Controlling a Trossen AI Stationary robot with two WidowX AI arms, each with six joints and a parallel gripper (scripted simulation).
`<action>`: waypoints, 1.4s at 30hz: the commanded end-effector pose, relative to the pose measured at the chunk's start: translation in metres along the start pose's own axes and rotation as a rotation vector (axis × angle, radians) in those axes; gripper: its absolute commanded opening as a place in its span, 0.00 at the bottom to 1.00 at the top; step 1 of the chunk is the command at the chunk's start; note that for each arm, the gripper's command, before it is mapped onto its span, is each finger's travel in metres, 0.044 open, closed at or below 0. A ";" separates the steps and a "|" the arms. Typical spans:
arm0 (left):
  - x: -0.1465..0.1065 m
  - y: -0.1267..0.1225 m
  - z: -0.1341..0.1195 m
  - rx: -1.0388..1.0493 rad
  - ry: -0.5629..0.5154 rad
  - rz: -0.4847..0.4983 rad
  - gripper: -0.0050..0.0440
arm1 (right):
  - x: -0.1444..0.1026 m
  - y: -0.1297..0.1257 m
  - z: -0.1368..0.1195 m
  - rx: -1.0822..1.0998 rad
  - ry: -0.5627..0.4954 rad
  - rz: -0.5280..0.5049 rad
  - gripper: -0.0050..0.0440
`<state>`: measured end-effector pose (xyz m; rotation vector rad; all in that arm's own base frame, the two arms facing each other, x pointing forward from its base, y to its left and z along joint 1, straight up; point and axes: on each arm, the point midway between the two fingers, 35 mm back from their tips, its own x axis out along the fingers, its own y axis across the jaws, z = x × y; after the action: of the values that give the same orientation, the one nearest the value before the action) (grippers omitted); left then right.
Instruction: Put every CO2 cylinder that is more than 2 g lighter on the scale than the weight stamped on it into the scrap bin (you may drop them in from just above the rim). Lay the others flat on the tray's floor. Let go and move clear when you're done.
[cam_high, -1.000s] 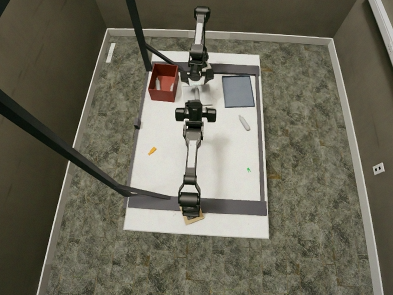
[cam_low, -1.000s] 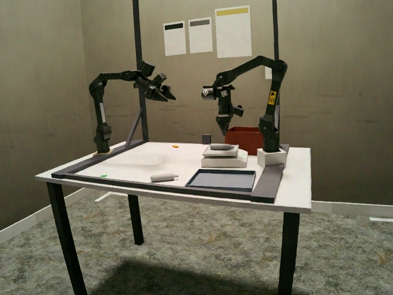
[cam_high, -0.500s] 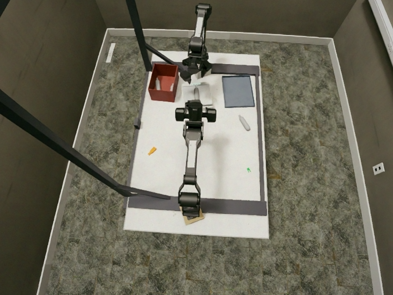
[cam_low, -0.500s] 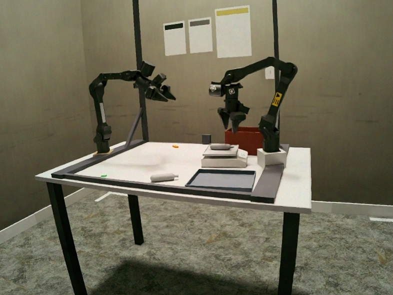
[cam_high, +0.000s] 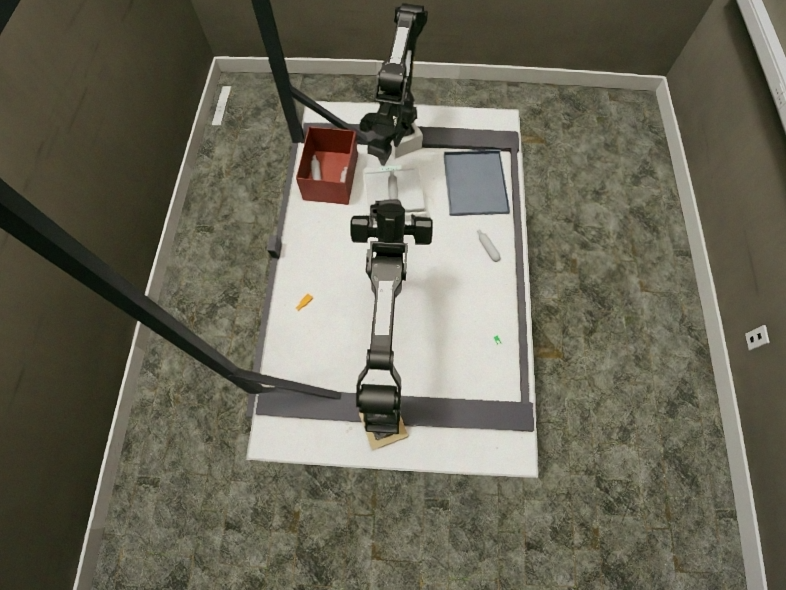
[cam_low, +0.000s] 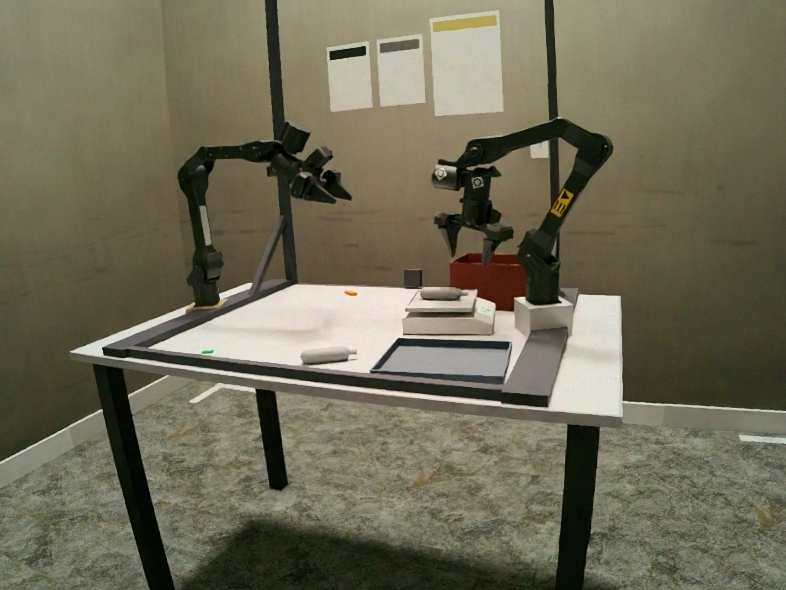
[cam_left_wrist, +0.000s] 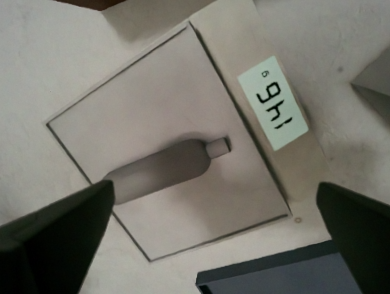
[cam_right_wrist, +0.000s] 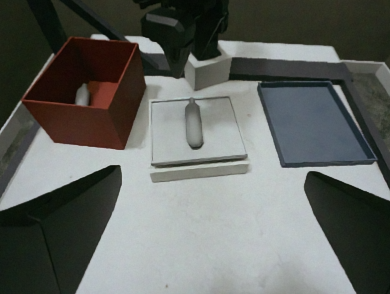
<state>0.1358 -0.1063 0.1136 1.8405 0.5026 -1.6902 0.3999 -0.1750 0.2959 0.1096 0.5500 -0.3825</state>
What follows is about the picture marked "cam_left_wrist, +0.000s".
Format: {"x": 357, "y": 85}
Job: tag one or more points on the grey gas cylinder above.
{"x": 171, "y": 166}

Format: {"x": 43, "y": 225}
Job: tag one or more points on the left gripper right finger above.
{"x": 360, "y": 228}

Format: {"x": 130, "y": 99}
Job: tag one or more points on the red-brown open box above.
{"x": 98, "y": 5}

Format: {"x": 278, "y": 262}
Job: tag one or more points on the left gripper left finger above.
{"x": 50, "y": 251}

